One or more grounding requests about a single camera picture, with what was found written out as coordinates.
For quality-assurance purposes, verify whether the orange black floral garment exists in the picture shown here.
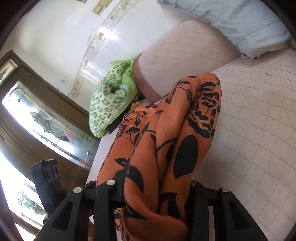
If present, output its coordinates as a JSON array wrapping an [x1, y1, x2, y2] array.
[[97, 73, 222, 240]]

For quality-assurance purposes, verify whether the brown wooden glass door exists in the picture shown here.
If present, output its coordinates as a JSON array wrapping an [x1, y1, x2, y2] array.
[[0, 49, 100, 241]]

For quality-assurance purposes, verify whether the green white checkered pillow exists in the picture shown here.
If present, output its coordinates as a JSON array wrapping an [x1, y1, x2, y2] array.
[[89, 59, 138, 138]]

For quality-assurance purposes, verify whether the pink quilted bolster cushion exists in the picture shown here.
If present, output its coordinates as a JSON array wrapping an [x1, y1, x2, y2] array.
[[133, 19, 240, 102]]

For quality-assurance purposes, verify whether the light blue pillow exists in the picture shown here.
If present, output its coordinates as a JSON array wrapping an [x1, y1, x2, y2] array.
[[158, 0, 291, 59]]

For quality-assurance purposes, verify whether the beige wall switch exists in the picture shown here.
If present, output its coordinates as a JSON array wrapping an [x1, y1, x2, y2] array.
[[92, 0, 112, 15]]

